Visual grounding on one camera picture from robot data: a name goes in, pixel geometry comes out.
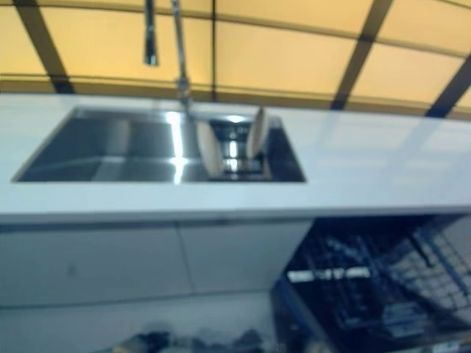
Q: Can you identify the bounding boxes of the chrome kitchen faucet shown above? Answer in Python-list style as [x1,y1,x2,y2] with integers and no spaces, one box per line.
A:
[142,0,196,122]

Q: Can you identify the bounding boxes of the dark left robot hand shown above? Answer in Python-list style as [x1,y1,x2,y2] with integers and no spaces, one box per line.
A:
[134,329,174,353]

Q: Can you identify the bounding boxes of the black sink dish rack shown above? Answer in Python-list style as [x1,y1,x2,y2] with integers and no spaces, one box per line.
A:
[205,116,281,182]

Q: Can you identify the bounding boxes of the beige round ceramic plate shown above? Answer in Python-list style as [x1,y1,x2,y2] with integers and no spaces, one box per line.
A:
[245,105,270,163]
[196,119,224,178]

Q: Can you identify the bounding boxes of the stainless steel kitchen sink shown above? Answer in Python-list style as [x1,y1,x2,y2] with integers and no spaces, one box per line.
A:
[10,104,308,185]

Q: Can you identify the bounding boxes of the black robot right foot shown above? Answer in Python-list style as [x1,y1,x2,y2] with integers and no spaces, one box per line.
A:
[235,329,265,353]

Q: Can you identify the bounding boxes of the black wire dishwasher rack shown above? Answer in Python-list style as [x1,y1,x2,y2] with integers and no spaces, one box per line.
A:
[290,215,471,332]

